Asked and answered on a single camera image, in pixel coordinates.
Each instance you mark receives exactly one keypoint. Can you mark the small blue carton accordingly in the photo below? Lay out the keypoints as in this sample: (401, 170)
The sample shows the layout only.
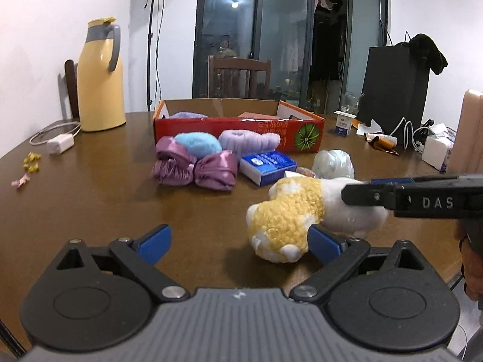
(268, 166)

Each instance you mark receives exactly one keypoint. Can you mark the crumpled white paper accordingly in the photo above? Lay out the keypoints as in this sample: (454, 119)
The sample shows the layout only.
(373, 126)

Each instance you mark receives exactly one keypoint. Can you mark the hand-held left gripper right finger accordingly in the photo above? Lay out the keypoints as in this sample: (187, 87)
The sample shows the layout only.
(324, 243)

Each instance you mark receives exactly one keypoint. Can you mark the studio light on stand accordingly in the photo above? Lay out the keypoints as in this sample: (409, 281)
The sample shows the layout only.
(153, 45)

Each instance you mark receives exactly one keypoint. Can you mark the dark wooden chair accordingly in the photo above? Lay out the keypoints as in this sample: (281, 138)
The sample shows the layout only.
(71, 83)

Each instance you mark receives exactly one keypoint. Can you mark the white power adapter box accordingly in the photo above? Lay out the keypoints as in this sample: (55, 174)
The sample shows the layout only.
(436, 152)

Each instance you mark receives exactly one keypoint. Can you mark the small yellow flower bits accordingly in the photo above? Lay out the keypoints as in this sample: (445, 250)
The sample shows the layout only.
(32, 162)

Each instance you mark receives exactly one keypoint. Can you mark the purple satin hair bonnet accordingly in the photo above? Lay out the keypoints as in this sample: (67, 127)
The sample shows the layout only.
(211, 169)

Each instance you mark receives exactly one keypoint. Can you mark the blue fluffy cloth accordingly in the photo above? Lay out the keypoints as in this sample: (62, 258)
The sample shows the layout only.
(200, 144)

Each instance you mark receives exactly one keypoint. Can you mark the small pink scrap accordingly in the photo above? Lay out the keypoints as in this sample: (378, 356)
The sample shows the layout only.
(20, 181)

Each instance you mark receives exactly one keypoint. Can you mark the brown slatted wooden chair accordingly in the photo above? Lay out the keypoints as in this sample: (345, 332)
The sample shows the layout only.
(241, 79)

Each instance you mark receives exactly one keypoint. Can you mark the sliding glass door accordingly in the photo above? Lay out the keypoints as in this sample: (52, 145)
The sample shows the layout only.
(279, 26)

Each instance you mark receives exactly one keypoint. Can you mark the clear drinking glass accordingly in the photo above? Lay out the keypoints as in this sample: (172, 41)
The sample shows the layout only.
(349, 103)

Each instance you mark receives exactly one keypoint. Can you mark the white yogurt cup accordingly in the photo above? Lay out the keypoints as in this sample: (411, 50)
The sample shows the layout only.
(344, 124)

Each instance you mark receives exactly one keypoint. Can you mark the yellow thermos jug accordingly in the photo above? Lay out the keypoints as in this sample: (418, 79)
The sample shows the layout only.
(100, 90)

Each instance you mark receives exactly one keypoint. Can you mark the yellow and white plush toy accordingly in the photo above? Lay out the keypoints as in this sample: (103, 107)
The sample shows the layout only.
(286, 211)

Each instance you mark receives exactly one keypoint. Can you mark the lavender fluffy headband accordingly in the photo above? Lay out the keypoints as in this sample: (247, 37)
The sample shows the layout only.
(245, 141)

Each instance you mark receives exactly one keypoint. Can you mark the black paper bag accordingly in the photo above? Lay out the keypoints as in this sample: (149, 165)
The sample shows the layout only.
(396, 86)

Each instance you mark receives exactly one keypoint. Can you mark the black garment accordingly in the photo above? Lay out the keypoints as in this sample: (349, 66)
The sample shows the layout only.
(428, 51)

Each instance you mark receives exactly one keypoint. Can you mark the lavender fluffy cloth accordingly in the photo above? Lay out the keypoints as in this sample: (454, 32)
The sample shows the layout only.
(188, 115)

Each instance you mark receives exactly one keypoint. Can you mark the white charger adapter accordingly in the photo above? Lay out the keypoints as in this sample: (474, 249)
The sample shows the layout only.
(60, 144)

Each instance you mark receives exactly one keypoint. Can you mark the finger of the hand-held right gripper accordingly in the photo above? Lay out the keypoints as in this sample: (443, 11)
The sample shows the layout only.
(385, 180)
(366, 195)

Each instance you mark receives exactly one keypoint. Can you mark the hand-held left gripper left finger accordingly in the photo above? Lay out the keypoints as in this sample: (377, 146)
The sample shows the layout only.
(155, 243)

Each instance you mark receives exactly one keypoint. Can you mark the person's right hand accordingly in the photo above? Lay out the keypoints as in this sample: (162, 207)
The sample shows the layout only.
(474, 264)

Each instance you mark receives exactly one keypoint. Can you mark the red cardboard box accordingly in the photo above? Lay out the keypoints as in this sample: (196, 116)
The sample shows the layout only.
(234, 132)

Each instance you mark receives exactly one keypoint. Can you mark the orange tube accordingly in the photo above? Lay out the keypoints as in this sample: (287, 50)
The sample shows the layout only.
(385, 141)

